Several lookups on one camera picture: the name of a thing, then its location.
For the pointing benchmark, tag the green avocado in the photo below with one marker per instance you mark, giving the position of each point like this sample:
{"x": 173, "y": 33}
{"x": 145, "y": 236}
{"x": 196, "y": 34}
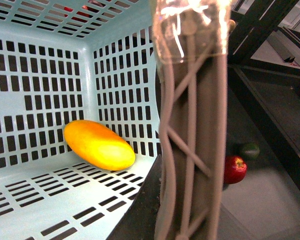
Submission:
{"x": 249, "y": 151}

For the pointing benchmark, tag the red apple near front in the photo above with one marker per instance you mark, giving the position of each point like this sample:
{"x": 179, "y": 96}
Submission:
{"x": 235, "y": 169}

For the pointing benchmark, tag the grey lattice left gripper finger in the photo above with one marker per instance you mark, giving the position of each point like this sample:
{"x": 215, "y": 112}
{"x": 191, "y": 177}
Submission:
{"x": 191, "y": 39}

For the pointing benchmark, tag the yellow mango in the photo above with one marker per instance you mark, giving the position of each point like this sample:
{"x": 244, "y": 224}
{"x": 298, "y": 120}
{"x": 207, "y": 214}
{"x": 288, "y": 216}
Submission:
{"x": 98, "y": 145}

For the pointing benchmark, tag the light blue plastic basket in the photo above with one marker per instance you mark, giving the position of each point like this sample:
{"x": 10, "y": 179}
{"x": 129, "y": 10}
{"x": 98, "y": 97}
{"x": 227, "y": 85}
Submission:
{"x": 61, "y": 61}

